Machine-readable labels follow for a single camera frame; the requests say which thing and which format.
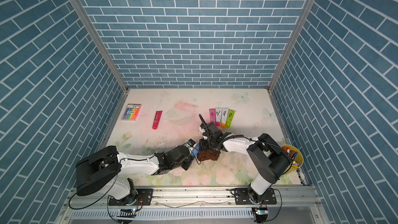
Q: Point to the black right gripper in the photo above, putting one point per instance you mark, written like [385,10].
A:
[201,144]

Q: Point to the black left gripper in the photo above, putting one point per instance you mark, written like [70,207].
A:
[189,163]

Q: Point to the blue toothpaste tube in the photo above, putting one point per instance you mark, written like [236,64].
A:
[195,150]

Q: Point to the brown wiping cloth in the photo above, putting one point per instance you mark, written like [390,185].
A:
[208,155]

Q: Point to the magenta toothpaste tube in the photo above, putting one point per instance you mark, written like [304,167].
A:
[212,114]

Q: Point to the red toothpaste tube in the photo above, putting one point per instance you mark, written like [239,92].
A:
[157,118]

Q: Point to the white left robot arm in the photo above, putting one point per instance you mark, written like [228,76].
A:
[103,170]

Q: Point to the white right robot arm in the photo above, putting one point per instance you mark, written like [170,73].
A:
[270,160]

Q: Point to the white pink-capped toothpaste tube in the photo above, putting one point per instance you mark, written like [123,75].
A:
[218,116]

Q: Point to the white orange-capped toothpaste tube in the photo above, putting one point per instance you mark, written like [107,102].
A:
[224,116]

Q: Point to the green toothpaste tube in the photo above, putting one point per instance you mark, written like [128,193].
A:
[230,117]

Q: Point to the rainbow highlighter pen pack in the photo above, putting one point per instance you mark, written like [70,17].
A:
[131,112]

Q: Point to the yellow cup of markers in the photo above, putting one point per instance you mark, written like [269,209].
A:
[295,154]

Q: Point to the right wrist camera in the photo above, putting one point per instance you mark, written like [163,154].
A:
[204,131]

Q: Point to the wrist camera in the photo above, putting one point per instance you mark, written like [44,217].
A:
[204,131]
[191,143]

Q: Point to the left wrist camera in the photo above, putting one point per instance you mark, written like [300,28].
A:
[191,143]

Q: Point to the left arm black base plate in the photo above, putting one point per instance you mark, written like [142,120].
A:
[133,196]

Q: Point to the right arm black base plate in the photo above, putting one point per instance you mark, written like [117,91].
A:
[246,196]

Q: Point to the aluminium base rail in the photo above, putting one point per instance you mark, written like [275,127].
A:
[201,205]

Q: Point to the aluminium left corner post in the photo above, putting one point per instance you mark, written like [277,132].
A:
[86,21]

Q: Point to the aluminium corner post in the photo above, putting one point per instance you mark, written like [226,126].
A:
[308,5]
[86,21]

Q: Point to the aluminium right corner post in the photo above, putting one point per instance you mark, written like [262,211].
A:
[308,5]

